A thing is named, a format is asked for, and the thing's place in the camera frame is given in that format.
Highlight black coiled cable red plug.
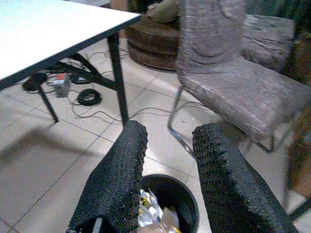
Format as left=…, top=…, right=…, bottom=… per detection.
left=22, top=72, right=48, bottom=93

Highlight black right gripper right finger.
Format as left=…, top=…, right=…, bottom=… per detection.
left=191, top=122, right=299, bottom=233

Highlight thin grey floor cable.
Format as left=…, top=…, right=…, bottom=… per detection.
left=68, top=50, right=214, bottom=125

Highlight black round rubbish bin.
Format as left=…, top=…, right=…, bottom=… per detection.
left=93, top=174, right=200, bottom=233

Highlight white folding table black legs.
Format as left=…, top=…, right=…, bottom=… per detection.
left=0, top=0, right=142, bottom=125

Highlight grey power box red label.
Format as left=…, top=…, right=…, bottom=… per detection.
left=52, top=73, right=71, bottom=98

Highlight grey fabric chair chrome frame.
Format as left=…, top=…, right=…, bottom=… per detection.
left=167, top=0, right=311, bottom=153

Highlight brown cardboard scrap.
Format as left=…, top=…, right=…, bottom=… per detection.
left=139, top=206, right=182, bottom=233

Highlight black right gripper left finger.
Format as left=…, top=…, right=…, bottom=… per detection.
left=66, top=119, right=149, bottom=233

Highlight crumpled silver foil wrapper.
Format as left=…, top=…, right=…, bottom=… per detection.
left=137, top=188, right=164, bottom=228

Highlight brown round floor cushion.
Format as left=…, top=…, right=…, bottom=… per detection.
left=126, top=14, right=182, bottom=71

